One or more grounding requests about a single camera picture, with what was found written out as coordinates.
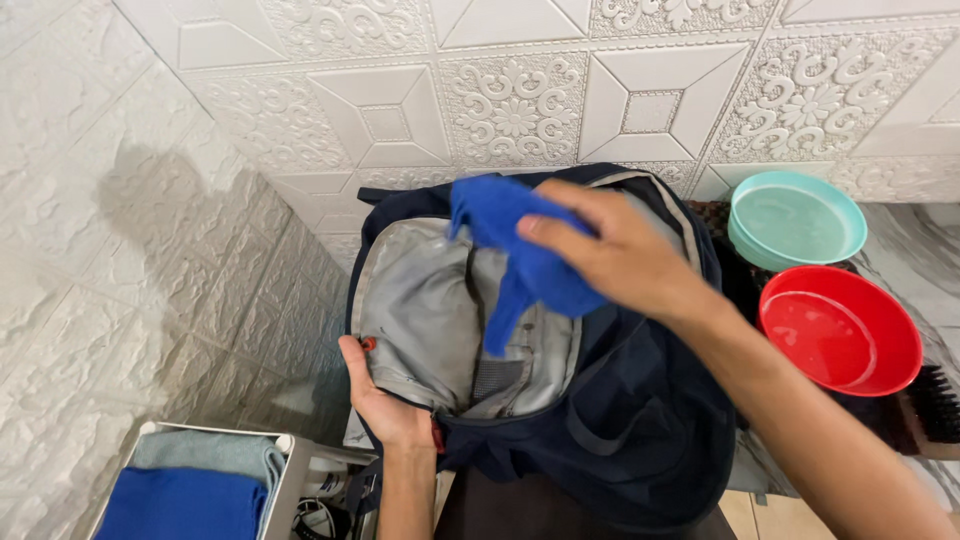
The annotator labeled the person's right hand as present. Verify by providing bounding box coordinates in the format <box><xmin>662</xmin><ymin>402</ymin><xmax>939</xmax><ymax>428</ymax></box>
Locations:
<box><xmin>516</xmin><ymin>178</ymin><xmax>723</xmax><ymax>331</ymax></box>

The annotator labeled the person's left hand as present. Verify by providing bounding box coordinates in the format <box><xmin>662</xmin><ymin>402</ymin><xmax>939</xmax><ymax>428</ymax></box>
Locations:
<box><xmin>337</xmin><ymin>334</ymin><xmax>441</xmax><ymax>453</ymax></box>

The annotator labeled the blue cloth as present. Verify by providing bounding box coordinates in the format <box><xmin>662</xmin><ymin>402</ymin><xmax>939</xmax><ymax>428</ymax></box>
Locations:
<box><xmin>448</xmin><ymin>174</ymin><xmax>611</xmax><ymax>359</ymax></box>

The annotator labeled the navy blue backpack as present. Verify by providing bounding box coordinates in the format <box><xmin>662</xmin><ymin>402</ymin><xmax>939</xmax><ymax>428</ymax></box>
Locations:
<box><xmin>345</xmin><ymin>162</ymin><xmax>741</xmax><ymax>535</ymax></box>

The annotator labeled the white plastic bottle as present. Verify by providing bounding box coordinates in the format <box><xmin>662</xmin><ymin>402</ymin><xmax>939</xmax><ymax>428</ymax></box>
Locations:
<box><xmin>303</xmin><ymin>456</ymin><xmax>351</xmax><ymax>501</ymax></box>

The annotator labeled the white storage box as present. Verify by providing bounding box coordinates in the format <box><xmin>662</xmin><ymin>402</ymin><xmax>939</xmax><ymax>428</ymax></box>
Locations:
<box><xmin>86</xmin><ymin>421</ymin><xmax>316</xmax><ymax>540</ymax></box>

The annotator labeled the folded pale blue towel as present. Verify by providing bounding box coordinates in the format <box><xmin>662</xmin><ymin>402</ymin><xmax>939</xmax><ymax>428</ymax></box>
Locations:
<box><xmin>131</xmin><ymin>429</ymin><xmax>288</xmax><ymax>530</ymax></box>

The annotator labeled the teal plastic bowl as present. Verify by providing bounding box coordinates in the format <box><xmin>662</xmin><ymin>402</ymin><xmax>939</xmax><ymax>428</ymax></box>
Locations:
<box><xmin>727</xmin><ymin>171</ymin><xmax>870</xmax><ymax>273</ymax></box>

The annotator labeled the red plastic bowl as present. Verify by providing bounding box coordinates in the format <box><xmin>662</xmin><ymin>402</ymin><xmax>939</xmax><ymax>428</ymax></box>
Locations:
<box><xmin>757</xmin><ymin>265</ymin><xmax>924</xmax><ymax>398</ymax></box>

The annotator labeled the black bristle brush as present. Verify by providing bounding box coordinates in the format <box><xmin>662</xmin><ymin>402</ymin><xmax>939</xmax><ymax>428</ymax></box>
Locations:
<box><xmin>903</xmin><ymin>365</ymin><xmax>960</xmax><ymax>446</ymax></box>

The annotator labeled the black coiled cable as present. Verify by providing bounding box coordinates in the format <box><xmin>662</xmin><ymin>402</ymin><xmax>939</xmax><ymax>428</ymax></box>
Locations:
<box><xmin>291</xmin><ymin>497</ymin><xmax>355</xmax><ymax>540</ymax></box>

